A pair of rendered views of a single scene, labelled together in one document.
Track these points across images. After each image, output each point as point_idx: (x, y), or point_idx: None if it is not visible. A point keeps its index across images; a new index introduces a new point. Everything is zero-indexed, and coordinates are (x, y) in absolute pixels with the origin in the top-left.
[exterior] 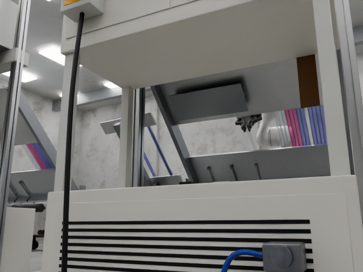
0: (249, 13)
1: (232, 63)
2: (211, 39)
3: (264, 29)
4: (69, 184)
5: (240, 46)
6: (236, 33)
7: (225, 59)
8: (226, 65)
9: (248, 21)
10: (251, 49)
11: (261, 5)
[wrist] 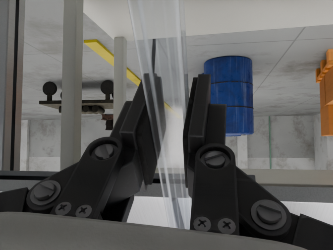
0: (307, 170)
1: (270, 180)
2: (260, 172)
3: (324, 173)
4: (124, 43)
5: (291, 175)
6: (290, 172)
7: (262, 177)
8: (258, 179)
9: (305, 171)
10: (305, 177)
11: (318, 170)
